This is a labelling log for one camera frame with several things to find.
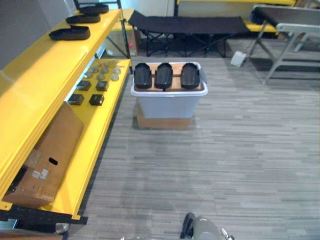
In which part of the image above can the white paper piece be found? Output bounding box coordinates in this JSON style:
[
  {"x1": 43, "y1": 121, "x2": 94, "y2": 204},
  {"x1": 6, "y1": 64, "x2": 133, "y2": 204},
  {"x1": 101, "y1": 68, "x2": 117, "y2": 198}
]
[{"x1": 230, "y1": 51, "x2": 247, "y2": 67}]

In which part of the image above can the white plastic storage bin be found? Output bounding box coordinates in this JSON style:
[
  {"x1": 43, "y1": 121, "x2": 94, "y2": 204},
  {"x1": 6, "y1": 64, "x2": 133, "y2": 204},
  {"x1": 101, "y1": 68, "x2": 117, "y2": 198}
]
[{"x1": 130, "y1": 61, "x2": 209, "y2": 120}]

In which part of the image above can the small black box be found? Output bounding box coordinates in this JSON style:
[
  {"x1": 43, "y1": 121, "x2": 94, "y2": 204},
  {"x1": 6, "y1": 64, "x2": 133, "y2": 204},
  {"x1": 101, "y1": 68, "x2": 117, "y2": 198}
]
[
  {"x1": 76, "y1": 80, "x2": 92, "y2": 91},
  {"x1": 95, "y1": 80, "x2": 109, "y2": 92},
  {"x1": 67, "y1": 94, "x2": 85, "y2": 106},
  {"x1": 89, "y1": 94, "x2": 105, "y2": 106}
]

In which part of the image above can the folding table dark top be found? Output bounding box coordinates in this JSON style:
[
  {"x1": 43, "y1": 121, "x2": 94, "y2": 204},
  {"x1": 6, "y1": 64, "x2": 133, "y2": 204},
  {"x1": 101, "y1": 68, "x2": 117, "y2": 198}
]
[{"x1": 246, "y1": 4, "x2": 320, "y2": 62}]

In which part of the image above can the flat brown cardboard box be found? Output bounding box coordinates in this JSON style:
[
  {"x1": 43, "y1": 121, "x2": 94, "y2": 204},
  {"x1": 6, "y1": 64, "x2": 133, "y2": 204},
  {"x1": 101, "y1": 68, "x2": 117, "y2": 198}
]
[{"x1": 136, "y1": 109, "x2": 194, "y2": 131}]

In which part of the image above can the large brown cardboard box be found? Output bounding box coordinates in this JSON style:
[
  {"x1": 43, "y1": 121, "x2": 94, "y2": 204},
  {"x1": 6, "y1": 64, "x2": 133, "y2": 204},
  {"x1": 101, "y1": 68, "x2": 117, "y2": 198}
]
[{"x1": 1, "y1": 101, "x2": 85, "y2": 209}]

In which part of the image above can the black folding camp cot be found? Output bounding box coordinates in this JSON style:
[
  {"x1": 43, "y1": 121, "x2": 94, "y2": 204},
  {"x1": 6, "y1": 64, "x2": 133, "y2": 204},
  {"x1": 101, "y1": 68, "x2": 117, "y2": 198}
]
[{"x1": 127, "y1": 10, "x2": 256, "y2": 58}]

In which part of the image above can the black plastic housing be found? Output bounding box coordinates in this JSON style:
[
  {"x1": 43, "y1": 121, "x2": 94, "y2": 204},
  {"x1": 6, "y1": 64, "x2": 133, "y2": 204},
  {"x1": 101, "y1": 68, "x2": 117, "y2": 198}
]
[
  {"x1": 180, "y1": 62, "x2": 200, "y2": 89},
  {"x1": 65, "y1": 13, "x2": 102, "y2": 25},
  {"x1": 154, "y1": 62, "x2": 174, "y2": 90},
  {"x1": 79, "y1": 4, "x2": 110, "y2": 15},
  {"x1": 48, "y1": 25, "x2": 91, "y2": 41},
  {"x1": 134, "y1": 62, "x2": 152, "y2": 90}
]

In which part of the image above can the yellow metal shelf rack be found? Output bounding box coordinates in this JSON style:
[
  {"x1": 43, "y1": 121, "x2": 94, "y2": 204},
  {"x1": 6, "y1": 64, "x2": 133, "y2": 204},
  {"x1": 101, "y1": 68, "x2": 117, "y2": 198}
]
[{"x1": 0, "y1": 0, "x2": 136, "y2": 235}]

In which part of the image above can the brown cardboard sheet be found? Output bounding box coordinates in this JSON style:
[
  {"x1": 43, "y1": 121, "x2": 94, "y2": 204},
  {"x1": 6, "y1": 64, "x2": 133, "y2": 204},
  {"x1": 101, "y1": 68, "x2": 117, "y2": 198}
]
[{"x1": 134, "y1": 62, "x2": 205, "y2": 92}]

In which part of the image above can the robot dark foot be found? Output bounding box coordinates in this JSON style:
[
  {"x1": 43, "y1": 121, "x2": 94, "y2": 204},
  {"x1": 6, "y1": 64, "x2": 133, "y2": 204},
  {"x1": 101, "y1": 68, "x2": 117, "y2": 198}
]
[{"x1": 179, "y1": 212, "x2": 196, "y2": 239}]

